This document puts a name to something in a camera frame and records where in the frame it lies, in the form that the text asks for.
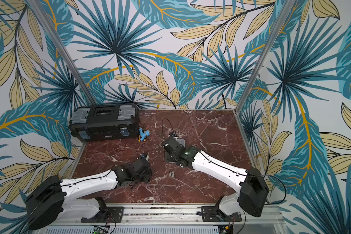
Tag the right metal frame post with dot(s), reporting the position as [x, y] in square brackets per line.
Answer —
[266, 50]

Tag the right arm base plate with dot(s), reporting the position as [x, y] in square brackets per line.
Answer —
[213, 214]

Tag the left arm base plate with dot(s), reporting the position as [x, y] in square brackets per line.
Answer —
[106, 215]

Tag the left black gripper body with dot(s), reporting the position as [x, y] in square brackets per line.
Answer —
[145, 178]

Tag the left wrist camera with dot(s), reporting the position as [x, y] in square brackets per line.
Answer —
[144, 156]

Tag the grey plastic storage box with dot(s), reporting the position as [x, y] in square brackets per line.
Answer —
[181, 141]

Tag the metal frame post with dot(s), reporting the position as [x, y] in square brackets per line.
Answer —
[50, 29]
[266, 50]

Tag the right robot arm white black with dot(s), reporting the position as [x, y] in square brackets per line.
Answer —
[250, 188]

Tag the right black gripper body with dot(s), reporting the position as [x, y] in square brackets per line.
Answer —
[168, 143]

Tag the blue toy figure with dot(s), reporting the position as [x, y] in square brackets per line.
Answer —
[143, 134]

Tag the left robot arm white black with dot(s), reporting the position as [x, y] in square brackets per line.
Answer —
[56, 199]

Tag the aluminium rail front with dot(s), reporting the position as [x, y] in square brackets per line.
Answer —
[174, 218]

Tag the left metal frame post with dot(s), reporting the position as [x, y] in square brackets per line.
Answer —
[50, 29]

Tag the black plastic toolbox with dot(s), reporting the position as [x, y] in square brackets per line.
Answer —
[106, 122]

